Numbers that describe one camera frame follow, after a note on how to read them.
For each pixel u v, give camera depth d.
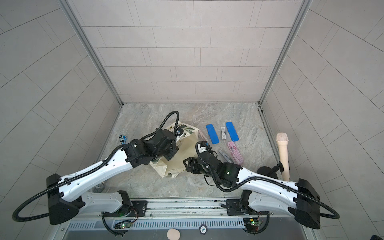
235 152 0.91
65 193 0.38
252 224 0.68
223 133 0.97
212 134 0.99
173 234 0.64
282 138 0.62
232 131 1.00
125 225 0.65
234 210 0.70
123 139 0.94
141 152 0.49
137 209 0.71
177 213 0.71
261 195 0.58
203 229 0.66
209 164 0.52
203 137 0.96
